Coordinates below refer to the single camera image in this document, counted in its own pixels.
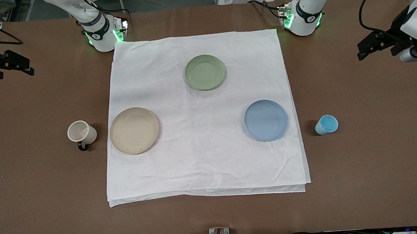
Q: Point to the green plate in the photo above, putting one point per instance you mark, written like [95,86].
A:
[204,72]

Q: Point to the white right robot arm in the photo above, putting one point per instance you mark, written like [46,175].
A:
[95,14]

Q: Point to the blue cup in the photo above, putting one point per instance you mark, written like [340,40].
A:
[326,125]

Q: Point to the beige plate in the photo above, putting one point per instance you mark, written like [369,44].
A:
[134,130]

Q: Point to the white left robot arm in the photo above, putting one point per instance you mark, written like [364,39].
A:
[307,11]

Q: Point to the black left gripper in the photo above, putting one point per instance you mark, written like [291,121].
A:
[395,29]

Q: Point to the blue plate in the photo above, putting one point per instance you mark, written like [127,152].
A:
[266,120]

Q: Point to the white cloth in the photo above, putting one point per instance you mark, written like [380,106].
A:
[204,161]

